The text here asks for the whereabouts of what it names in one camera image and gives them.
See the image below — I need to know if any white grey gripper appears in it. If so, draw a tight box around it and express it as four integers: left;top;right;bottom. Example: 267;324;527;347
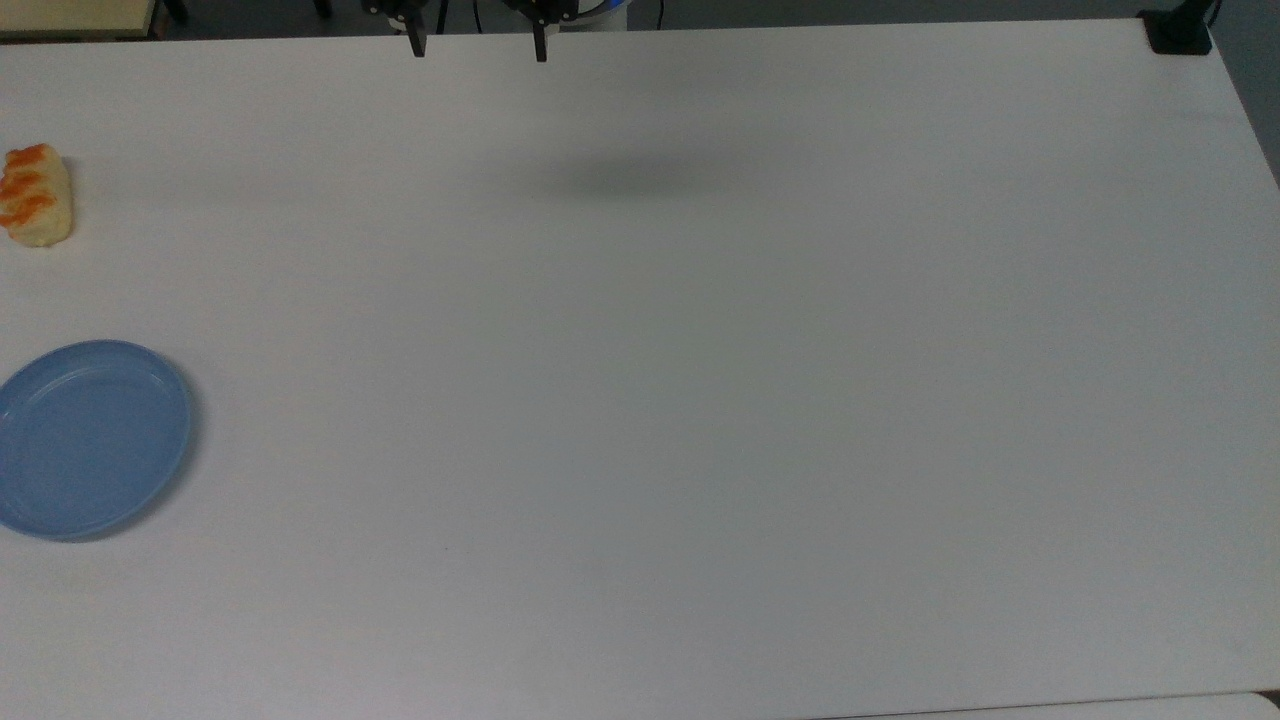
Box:
362;0;583;64

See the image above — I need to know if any bread with orange stripes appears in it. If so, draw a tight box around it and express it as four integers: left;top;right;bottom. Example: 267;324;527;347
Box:
0;143;75;248

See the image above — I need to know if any blue round plate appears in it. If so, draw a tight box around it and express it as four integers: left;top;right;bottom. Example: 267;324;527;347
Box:
0;339;195;543

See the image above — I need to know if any wooden table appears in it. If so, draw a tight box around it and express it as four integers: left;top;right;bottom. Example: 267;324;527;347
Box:
0;0;161;42

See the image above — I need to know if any black table clamp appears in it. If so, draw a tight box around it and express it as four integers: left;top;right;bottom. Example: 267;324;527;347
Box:
1139;0;1219;56

